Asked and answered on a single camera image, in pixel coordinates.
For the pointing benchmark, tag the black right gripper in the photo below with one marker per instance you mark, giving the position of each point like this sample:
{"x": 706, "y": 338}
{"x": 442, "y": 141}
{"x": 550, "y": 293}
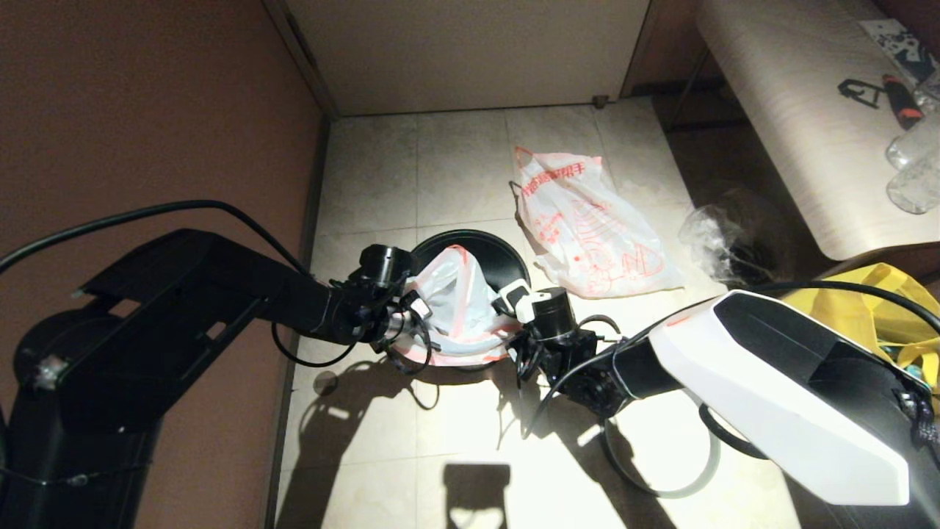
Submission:
{"x": 558, "y": 353}

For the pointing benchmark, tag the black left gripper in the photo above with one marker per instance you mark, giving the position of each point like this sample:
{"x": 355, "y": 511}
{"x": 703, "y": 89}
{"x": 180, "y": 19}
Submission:
{"x": 385, "y": 316}

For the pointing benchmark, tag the white plastic bag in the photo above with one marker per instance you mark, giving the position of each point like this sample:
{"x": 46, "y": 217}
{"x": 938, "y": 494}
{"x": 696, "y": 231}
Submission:
{"x": 455, "y": 316}

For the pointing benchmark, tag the white red-printed trash bag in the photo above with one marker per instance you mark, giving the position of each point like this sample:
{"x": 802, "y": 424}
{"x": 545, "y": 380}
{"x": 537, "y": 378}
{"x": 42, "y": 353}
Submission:
{"x": 595, "y": 228}

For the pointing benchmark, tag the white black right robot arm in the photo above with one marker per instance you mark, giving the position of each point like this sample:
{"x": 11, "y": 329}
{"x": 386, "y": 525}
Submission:
{"x": 771, "y": 389}

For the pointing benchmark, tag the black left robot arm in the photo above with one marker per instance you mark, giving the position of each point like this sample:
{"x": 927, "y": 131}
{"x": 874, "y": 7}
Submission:
{"x": 147, "y": 353}

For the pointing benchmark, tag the black round trash bin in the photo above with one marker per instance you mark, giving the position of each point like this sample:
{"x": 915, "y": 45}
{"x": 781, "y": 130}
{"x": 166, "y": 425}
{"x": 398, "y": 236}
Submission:
{"x": 485, "y": 250}

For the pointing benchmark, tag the crumpled clear plastic bag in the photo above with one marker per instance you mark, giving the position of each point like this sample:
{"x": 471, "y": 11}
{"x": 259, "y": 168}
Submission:
{"x": 709, "y": 235}

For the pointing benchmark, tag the yellow fabric tote bag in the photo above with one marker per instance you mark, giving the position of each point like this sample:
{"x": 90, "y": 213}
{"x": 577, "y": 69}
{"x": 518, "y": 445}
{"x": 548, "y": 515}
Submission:
{"x": 881, "y": 308}

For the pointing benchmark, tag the round metal floor drain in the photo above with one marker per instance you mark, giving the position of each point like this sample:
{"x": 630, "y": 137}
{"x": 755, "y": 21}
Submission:
{"x": 324, "y": 383}

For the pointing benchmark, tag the small metal door stop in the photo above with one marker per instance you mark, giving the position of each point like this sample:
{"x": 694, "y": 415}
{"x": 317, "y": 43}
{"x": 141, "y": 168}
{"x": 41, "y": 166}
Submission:
{"x": 600, "y": 101}

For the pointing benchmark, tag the white door panel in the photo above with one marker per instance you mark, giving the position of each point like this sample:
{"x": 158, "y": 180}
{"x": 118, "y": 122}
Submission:
{"x": 470, "y": 51}

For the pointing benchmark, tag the beige wood-grain table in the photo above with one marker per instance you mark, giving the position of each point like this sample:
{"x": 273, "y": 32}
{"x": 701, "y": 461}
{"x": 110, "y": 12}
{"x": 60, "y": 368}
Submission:
{"x": 793, "y": 110}

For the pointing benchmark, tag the black metal clip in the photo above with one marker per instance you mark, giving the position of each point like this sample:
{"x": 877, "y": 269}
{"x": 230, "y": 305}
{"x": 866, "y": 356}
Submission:
{"x": 852, "y": 91}

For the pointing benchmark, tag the clear plastic bottle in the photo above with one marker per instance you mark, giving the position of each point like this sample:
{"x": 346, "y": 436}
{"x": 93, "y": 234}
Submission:
{"x": 910, "y": 149}
{"x": 919, "y": 186}

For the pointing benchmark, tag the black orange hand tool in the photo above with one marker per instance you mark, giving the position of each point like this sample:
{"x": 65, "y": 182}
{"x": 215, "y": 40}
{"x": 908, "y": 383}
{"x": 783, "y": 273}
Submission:
{"x": 903, "y": 103}

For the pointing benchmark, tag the blue white printed paper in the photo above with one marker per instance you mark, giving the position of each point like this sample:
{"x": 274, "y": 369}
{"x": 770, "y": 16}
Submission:
{"x": 902, "y": 50}

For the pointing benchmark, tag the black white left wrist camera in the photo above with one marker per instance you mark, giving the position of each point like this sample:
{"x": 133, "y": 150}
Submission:
{"x": 385, "y": 268}

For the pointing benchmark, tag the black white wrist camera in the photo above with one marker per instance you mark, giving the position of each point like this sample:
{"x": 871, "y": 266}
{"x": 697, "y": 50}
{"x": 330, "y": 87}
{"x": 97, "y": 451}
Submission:
{"x": 540, "y": 305}
{"x": 385, "y": 268}

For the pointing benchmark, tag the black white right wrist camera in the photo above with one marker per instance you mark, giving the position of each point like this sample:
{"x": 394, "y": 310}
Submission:
{"x": 540, "y": 305}

